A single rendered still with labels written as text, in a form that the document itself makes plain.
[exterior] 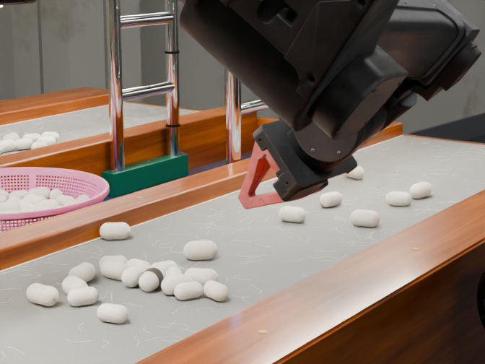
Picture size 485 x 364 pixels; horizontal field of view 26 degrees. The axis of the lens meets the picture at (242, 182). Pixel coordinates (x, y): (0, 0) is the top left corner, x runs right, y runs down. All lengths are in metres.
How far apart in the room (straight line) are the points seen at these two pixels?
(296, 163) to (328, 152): 0.09
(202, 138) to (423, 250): 0.88
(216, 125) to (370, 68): 1.54
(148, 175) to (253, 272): 0.69
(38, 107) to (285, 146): 1.28
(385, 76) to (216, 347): 0.45
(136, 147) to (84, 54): 1.47
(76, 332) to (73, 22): 2.30
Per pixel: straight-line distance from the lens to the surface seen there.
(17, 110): 2.12
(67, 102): 2.21
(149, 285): 1.09
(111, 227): 1.28
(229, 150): 1.61
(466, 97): 5.87
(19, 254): 1.21
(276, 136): 0.91
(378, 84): 0.48
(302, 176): 0.91
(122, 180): 1.77
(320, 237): 1.30
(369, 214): 1.34
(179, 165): 1.89
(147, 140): 1.86
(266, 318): 0.96
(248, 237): 1.29
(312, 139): 0.83
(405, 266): 1.11
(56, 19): 3.27
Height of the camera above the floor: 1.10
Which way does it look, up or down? 13 degrees down
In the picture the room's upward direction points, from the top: straight up
